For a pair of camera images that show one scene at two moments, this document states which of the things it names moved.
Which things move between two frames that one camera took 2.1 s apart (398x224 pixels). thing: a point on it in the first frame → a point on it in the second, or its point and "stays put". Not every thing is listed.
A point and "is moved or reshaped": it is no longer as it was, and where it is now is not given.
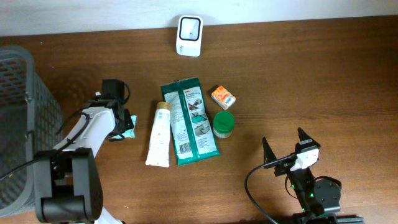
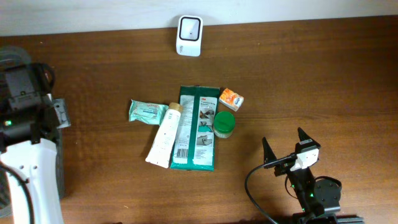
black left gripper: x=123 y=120 → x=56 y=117
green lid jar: x=223 y=124 stays put
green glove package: x=193 y=136 is moved or reshaped
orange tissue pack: x=223 y=98 → x=231 y=99
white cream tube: x=158 y=150 is moved or reshaped
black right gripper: x=269 y=155 stays put
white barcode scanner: x=189 y=35 stays put
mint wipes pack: x=130 y=134 → x=146 y=112
